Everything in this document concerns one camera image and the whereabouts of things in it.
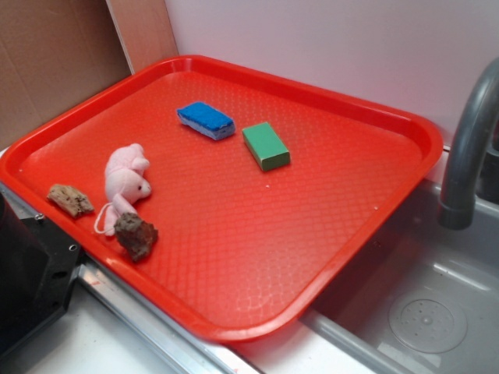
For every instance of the grey plastic sink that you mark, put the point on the grey plastic sink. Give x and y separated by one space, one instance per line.
417 298

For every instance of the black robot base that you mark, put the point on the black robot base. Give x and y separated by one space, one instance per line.
38 268

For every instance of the green rectangular block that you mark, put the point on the green rectangular block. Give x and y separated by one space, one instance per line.
266 146

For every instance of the light brown rock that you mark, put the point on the light brown rock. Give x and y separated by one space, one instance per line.
71 200

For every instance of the brown cardboard panel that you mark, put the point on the brown cardboard panel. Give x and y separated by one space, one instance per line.
54 55

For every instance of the blue sponge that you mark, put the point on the blue sponge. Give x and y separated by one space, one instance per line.
206 120

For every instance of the dark brown rock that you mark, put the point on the dark brown rock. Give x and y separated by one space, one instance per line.
135 235

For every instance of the light wooden board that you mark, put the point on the light wooden board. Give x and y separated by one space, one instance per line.
145 31

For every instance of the grey faucet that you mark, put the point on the grey faucet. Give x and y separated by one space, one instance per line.
472 167

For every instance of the pink plush toy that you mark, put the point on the pink plush toy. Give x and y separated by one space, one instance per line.
124 185

